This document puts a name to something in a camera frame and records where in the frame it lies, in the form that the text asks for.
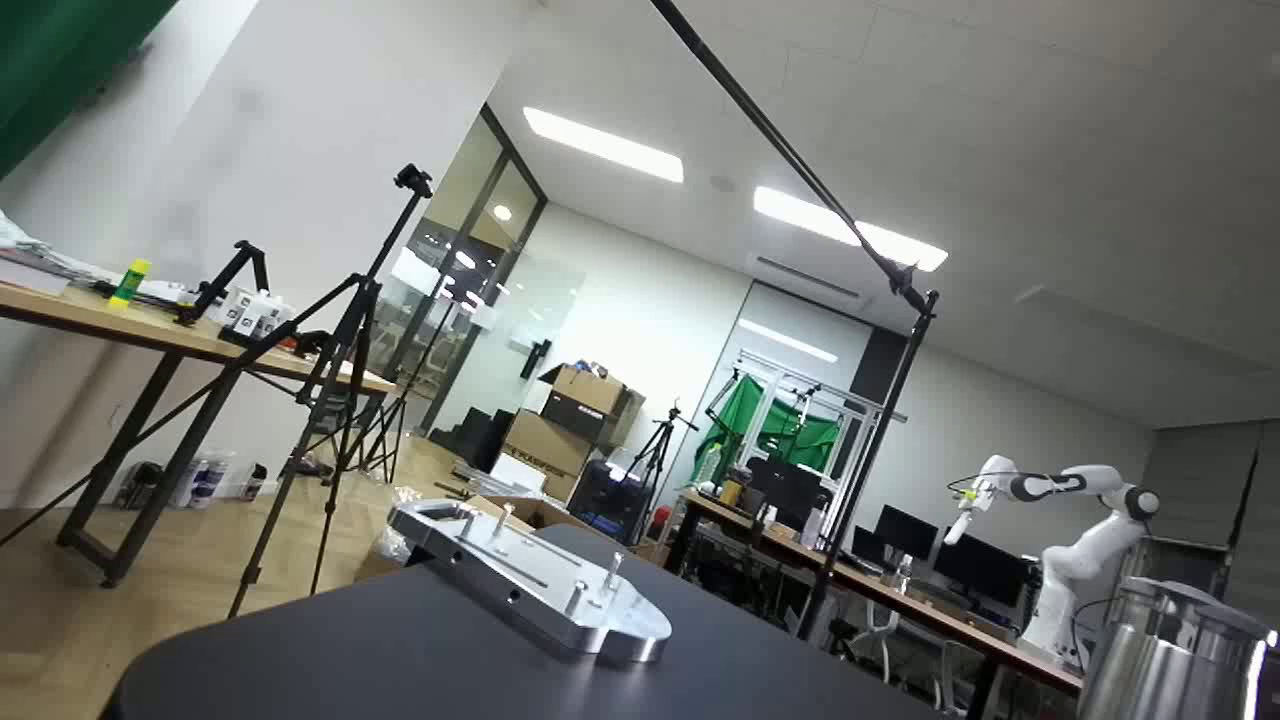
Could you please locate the cardboard box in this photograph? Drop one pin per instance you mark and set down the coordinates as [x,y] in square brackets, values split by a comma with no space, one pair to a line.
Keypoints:
[591,393]
[545,444]

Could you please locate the yellow-green small bottle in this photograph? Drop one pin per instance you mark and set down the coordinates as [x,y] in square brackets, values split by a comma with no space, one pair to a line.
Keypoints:
[131,283]

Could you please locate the long wooden desk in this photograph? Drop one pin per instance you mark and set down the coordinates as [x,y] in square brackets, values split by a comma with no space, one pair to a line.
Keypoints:
[921,605]

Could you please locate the dark framed glass door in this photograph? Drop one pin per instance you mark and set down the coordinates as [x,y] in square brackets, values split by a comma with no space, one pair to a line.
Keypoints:
[473,253]

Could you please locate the black computer monitor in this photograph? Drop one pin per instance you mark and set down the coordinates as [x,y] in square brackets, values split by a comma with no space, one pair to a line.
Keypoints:
[787,491]
[985,569]
[904,528]

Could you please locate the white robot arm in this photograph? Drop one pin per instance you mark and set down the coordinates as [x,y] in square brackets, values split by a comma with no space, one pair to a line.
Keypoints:
[1087,555]

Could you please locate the large green cloth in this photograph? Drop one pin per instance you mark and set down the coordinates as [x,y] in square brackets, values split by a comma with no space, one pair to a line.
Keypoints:
[60,54]

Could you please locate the rectangular ceiling light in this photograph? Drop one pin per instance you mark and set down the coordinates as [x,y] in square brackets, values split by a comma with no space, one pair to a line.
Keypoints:
[603,145]
[790,343]
[855,231]

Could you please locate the tall black camera tripod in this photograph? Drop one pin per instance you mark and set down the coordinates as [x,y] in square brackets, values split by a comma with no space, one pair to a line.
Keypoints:
[348,335]

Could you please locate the black pole frame stand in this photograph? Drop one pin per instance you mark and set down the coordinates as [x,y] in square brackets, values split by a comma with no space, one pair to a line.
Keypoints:
[855,240]

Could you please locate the wooden table with black legs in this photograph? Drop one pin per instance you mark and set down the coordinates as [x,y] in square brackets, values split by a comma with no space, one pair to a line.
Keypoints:
[123,325]

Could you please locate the green hanging cloth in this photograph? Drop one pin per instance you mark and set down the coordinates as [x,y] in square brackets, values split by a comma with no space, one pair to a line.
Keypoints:
[731,426]
[806,433]

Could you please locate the silver aluminium fixture plate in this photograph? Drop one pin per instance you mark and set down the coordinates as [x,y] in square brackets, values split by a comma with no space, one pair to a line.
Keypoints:
[545,583]

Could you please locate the short black tripod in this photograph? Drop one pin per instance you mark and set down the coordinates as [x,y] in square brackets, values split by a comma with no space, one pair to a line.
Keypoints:
[658,463]

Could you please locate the stack of papers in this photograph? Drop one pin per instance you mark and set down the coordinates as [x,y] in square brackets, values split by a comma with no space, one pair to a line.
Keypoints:
[28,260]

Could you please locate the small black clamp stand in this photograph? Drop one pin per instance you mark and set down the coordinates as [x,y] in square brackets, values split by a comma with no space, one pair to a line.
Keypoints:
[224,279]

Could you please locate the white clutter on table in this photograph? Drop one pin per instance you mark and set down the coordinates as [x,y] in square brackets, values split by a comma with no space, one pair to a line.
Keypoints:
[255,314]

